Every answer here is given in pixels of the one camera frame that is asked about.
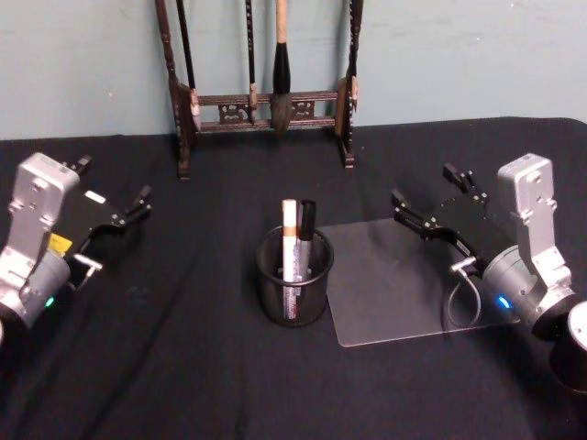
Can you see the black table cloth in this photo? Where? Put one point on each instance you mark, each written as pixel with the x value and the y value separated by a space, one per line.
pixel 183 366

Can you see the large black-haired calligraphy brush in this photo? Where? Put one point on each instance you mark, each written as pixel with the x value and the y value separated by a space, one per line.
pixel 281 69

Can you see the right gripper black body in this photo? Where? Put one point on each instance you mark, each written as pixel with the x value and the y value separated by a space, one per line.
pixel 477 224

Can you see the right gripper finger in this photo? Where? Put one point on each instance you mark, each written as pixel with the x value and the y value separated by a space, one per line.
pixel 470 185
pixel 415 217

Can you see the grey marker with black cap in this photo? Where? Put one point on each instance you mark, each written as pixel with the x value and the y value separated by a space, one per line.
pixel 307 220

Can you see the dark wooden brush rack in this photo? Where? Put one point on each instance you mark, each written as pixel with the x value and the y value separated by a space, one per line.
pixel 220 99

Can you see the clear plastic sheet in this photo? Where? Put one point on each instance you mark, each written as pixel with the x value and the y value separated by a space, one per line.
pixel 380 284

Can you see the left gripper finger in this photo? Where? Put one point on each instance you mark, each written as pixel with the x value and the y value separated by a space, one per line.
pixel 136 206
pixel 81 165

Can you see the white marker with brown band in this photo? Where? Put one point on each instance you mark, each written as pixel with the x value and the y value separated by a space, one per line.
pixel 290 238

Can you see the black mesh pen cup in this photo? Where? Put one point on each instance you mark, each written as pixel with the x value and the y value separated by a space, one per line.
pixel 275 298

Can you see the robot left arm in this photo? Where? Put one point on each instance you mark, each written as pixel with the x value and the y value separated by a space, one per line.
pixel 34 206

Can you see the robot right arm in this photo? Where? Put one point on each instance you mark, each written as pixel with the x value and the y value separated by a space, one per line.
pixel 527 206

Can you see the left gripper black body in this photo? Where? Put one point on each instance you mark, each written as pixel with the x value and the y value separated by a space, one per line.
pixel 87 213

